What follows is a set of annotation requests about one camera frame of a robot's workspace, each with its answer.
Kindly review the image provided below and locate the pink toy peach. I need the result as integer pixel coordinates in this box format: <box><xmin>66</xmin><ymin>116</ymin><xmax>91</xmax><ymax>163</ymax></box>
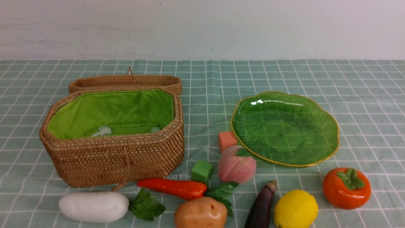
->
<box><xmin>217</xmin><ymin>145</ymin><xmax>257</xmax><ymax>184</ymax></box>

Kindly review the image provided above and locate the orange toy carrot with leaves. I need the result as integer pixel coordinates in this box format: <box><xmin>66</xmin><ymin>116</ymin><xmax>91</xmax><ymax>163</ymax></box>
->
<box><xmin>136</xmin><ymin>178</ymin><xmax>239</xmax><ymax>217</ymax></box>

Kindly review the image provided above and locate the brown toy potato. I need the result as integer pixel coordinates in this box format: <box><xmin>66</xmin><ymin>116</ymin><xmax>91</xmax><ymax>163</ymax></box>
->
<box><xmin>174</xmin><ymin>196</ymin><xmax>227</xmax><ymax>228</ymax></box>

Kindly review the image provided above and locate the yellow toy lemon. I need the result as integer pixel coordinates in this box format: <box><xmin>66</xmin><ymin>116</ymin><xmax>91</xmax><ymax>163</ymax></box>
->
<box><xmin>274</xmin><ymin>189</ymin><xmax>319</xmax><ymax>228</ymax></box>

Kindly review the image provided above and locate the white toy radish with leaves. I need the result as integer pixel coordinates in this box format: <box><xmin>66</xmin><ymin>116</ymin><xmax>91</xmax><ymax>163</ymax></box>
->
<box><xmin>59</xmin><ymin>188</ymin><xmax>166</xmax><ymax>223</ymax></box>

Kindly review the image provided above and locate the orange toy persimmon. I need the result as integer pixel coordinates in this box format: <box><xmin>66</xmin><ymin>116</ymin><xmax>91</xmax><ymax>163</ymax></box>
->
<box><xmin>322</xmin><ymin>167</ymin><xmax>372</xmax><ymax>210</ymax></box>

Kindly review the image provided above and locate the orange foam cube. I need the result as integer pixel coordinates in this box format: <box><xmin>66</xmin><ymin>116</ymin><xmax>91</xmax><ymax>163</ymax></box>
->
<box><xmin>218</xmin><ymin>131</ymin><xmax>238</xmax><ymax>154</ymax></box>

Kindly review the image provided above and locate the green foam cube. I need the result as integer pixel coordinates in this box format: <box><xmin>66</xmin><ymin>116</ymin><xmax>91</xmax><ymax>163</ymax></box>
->
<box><xmin>191</xmin><ymin>159</ymin><xmax>214</xmax><ymax>185</ymax></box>

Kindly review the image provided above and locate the woven wicker basket lid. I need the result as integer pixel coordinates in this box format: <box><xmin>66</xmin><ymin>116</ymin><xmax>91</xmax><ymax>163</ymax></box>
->
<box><xmin>68</xmin><ymin>66</ymin><xmax>183</xmax><ymax>95</ymax></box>

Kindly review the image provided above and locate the green glass leaf plate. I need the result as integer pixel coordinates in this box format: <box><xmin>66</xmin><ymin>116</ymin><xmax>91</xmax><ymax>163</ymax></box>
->
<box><xmin>230</xmin><ymin>91</ymin><xmax>340</xmax><ymax>168</ymax></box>

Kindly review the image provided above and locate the woven wicker basket green lining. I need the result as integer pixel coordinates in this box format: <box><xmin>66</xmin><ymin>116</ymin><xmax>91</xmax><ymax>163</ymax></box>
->
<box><xmin>39</xmin><ymin>88</ymin><xmax>185</xmax><ymax>195</ymax></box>

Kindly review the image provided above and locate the purple toy eggplant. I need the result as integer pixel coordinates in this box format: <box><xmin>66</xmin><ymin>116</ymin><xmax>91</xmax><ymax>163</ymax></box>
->
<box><xmin>244</xmin><ymin>180</ymin><xmax>277</xmax><ymax>228</ymax></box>

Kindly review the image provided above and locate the green checkered tablecloth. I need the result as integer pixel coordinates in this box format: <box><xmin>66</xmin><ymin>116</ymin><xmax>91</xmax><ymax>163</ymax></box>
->
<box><xmin>0</xmin><ymin>59</ymin><xmax>404</xmax><ymax>228</ymax></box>

